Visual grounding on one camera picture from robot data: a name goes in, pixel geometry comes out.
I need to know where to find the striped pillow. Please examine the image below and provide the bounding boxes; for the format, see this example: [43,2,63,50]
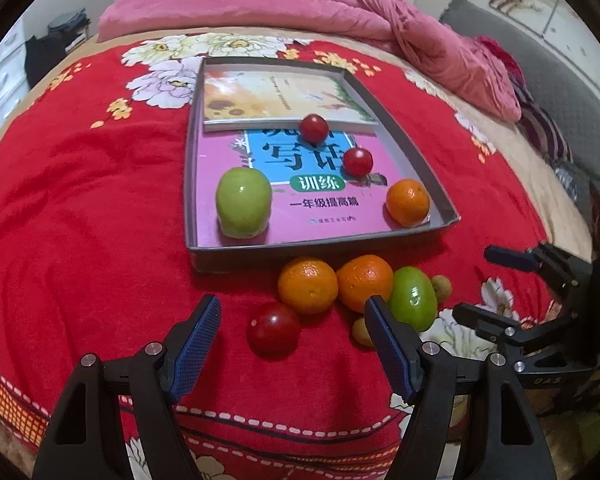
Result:
[512,82,588,206]

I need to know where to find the small green apple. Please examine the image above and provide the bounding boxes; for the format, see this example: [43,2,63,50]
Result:
[216,167,272,239]

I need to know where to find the grey headboard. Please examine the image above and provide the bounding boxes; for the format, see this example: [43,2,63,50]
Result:
[439,0,600,196]

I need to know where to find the red floral blanket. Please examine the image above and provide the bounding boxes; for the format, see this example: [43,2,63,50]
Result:
[0,30,556,480]

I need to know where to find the dark grey folded clothes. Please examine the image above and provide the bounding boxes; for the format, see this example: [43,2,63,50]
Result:
[47,8,91,43]

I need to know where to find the pink duvet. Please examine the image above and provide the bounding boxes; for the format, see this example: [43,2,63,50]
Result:
[97,0,523,121]

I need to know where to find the red pillow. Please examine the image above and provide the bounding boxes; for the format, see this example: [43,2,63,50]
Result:
[475,36,526,86]

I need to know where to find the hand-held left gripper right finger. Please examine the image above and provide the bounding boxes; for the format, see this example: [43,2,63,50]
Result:
[363,295,556,480]

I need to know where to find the white drawer cabinet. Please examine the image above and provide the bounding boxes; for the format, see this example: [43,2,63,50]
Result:
[0,22,31,143]

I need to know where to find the pink book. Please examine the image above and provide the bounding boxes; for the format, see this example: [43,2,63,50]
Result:
[192,127,433,248]

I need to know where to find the red cherry tomato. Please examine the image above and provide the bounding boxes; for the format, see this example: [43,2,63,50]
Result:
[299,114,330,144]
[342,147,374,178]
[246,302,302,360]

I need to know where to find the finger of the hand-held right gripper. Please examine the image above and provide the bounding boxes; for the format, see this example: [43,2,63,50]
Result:
[452,301,546,356]
[484,242,593,306]

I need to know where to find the orange tangerine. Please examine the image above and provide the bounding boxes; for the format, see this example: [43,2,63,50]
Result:
[337,254,395,313]
[277,257,340,316]
[385,179,431,227]

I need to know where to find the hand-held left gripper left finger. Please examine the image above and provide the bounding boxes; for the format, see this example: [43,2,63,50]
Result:
[32,294,222,480]

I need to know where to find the black bag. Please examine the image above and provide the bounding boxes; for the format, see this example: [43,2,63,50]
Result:
[24,35,56,91]

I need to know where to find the sunflower cover book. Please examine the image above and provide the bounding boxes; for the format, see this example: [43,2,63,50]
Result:
[201,71,381,135]

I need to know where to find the green mango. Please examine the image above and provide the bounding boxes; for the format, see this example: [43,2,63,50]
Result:
[386,266,439,333]

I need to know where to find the brown kiwi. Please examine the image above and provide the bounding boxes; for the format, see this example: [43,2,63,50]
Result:
[351,317,376,348]
[431,275,453,305]

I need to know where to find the grey cardboard box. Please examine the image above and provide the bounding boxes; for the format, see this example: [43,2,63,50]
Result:
[184,56,461,276]

